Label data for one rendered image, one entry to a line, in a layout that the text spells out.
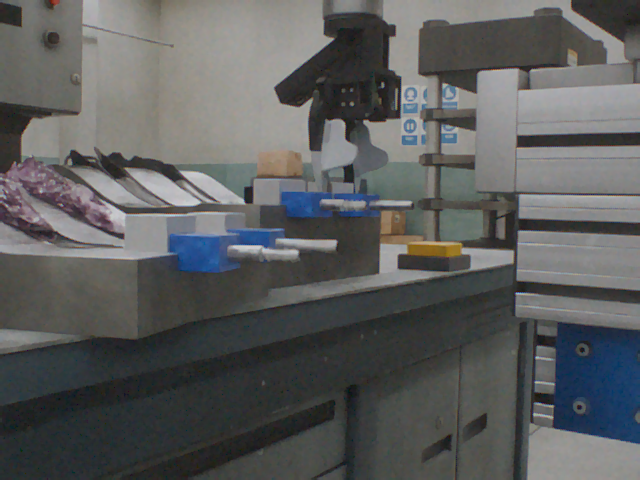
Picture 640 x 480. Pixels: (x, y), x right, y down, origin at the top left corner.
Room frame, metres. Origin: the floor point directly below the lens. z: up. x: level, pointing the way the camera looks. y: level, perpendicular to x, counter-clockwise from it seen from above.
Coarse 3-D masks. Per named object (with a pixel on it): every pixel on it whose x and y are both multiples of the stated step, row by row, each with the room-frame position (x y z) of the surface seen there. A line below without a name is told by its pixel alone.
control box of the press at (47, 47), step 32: (0, 0) 1.53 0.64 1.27; (32, 0) 1.59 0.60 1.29; (64, 0) 1.65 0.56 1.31; (0, 32) 1.53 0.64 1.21; (32, 32) 1.59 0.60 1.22; (64, 32) 1.66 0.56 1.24; (0, 64) 1.53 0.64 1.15; (32, 64) 1.59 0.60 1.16; (64, 64) 1.66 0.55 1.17; (0, 96) 1.53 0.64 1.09; (32, 96) 1.59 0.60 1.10; (64, 96) 1.66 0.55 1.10; (0, 128) 1.58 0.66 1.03; (0, 160) 1.58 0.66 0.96
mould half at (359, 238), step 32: (96, 192) 0.95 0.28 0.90; (128, 192) 0.99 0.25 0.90; (160, 192) 1.04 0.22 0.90; (224, 192) 1.15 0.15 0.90; (256, 224) 0.81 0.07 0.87; (288, 224) 0.85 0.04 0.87; (320, 224) 0.91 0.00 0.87; (352, 224) 0.97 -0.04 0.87; (320, 256) 0.91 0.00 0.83; (352, 256) 0.97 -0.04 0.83
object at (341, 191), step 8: (312, 184) 0.96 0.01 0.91; (328, 184) 0.95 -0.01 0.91; (336, 184) 0.95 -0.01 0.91; (344, 184) 0.97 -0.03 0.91; (352, 184) 0.98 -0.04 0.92; (328, 192) 0.95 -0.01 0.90; (336, 192) 0.95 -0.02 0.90; (344, 192) 0.97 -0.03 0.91; (352, 192) 0.98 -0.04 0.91; (344, 200) 0.94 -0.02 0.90; (360, 200) 0.93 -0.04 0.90; (368, 200) 0.94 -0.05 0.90; (376, 200) 0.94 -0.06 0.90; (384, 200) 0.93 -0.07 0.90; (368, 208) 0.94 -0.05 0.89; (376, 208) 0.93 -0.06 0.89; (384, 208) 0.93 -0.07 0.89; (392, 208) 0.92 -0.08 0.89; (400, 208) 0.92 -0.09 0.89; (408, 208) 0.91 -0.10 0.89; (344, 216) 0.97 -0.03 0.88; (352, 216) 0.93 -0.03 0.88; (360, 216) 0.93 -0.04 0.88; (368, 216) 0.94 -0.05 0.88; (376, 216) 0.96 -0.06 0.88
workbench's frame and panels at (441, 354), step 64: (256, 320) 0.70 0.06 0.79; (320, 320) 0.79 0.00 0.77; (384, 320) 1.00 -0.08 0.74; (448, 320) 1.17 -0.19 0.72; (512, 320) 1.41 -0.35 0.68; (0, 384) 0.48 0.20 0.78; (64, 384) 0.52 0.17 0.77; (128, 384) 0.63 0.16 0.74; (192, 384) 0.70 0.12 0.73; (256, 384) 0.78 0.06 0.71; (320, 384) 0.88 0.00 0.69; (384, 384) 1.03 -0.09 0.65; (448, 384) 1.21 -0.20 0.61; (512, 384) 1.46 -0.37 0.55; (0, 448) 0.53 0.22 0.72; (64, 448) 0.58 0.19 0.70; (128, 448) 0.63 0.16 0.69; (192, 448) 0.72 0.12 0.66; (256, 448) 0.81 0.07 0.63; (320, 448) 0.90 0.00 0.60; (384, 448) 1.04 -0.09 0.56; (448, 448) 1.23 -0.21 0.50; (512, 448) 1.48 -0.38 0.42
